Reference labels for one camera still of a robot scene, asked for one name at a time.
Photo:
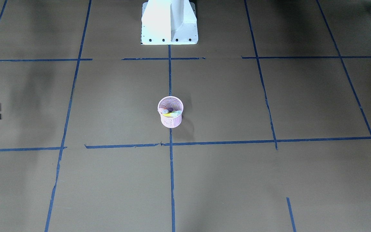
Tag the yellow highlighter pen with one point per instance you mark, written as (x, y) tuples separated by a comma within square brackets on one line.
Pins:
[(171, 114)]

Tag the green highlighter pen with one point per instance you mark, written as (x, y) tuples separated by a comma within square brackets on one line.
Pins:
[(178, 112)]

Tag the pink mesh pen holder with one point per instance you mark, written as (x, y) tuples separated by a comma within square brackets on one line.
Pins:
[(176, 104)]

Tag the white camera pole with base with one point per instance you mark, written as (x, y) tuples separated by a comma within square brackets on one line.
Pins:
[(167, 22)]

